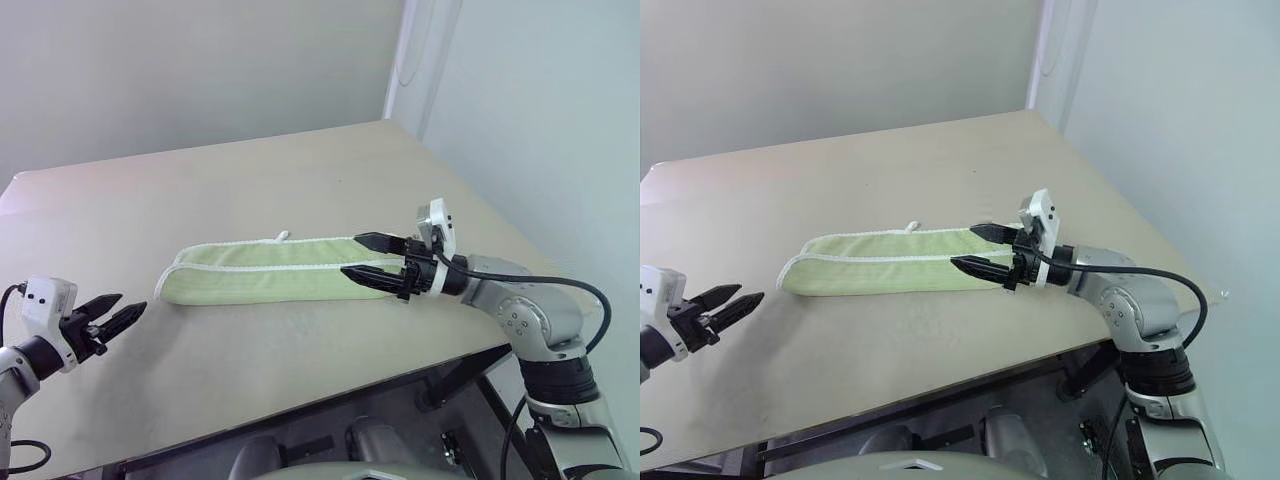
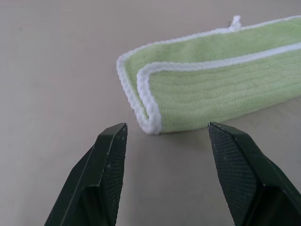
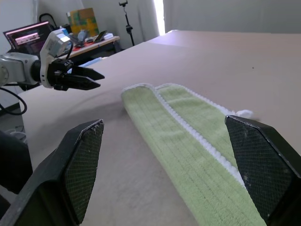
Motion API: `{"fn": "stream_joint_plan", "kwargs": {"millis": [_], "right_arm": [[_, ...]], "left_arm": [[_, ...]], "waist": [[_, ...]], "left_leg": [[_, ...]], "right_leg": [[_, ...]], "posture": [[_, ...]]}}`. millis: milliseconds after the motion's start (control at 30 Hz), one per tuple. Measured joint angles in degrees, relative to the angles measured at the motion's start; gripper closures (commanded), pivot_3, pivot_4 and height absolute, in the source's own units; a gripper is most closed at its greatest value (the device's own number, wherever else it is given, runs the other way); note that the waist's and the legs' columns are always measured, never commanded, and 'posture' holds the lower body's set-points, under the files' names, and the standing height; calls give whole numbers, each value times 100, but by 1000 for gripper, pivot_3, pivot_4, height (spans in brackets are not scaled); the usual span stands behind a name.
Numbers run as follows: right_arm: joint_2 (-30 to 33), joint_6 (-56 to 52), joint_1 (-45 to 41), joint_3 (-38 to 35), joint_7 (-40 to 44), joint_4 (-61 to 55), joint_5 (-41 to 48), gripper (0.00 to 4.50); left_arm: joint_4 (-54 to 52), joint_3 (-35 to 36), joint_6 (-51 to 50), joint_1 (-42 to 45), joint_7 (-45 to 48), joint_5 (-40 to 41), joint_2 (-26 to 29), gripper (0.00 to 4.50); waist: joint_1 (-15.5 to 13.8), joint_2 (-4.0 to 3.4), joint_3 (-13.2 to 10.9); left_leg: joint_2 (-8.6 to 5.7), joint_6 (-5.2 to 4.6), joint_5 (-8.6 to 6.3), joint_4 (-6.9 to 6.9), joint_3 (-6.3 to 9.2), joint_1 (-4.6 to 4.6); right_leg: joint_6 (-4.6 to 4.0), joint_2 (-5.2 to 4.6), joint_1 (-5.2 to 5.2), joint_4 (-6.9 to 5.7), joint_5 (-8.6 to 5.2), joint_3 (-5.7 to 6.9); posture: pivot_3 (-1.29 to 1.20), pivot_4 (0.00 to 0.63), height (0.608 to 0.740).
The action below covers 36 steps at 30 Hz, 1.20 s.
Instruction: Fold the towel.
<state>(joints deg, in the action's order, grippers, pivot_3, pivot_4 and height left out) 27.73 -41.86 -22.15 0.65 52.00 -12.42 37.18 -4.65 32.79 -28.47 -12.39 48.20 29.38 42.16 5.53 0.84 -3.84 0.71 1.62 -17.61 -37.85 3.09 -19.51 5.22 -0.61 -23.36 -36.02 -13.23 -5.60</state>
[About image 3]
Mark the green towel with white trim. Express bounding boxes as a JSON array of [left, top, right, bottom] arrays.
[[121, 82, 268, 226]]

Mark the cardboard box with green patches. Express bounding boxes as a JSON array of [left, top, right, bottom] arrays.
[[66, 8, 99, 37]]

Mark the black tripod with phone holder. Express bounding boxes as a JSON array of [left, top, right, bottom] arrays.
[[118, 0, 136, 47]]

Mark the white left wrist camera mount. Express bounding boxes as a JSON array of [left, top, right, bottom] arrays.
[[39, 30, 72, 89]]

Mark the dark tilted tablet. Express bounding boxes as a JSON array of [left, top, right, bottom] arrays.
[[93, 30, 108, 43]]

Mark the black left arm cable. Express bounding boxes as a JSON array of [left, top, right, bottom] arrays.
[[0, 86, 28, 116]]

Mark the dark rounded object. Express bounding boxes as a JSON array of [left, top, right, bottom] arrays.
[[0, 130, 34, 195]]

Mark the grey object on desk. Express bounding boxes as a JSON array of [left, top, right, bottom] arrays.
[[75, 30, 88, 42]]

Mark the wooden desk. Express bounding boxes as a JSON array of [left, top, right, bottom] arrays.
[[67, 35, 121, 60]]

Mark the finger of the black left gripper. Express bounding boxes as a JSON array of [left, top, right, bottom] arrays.
[[70, 66, 105, 80], [65, 75, 102, 91]]

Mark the black looped handle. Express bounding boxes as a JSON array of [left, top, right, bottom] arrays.
[[38, 13, 57, 30]]

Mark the black monitor with pink screen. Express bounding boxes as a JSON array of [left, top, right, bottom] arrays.
[[2, 20, 54, 56]]

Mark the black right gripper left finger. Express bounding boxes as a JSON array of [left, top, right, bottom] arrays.
[[0, 119, 105, 226]]

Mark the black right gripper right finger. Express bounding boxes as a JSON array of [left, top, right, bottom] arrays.
[[224, 114, 301, 226]]

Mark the short black camera cable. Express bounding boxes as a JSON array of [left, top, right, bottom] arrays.
[[55, 42, 74, 61]]

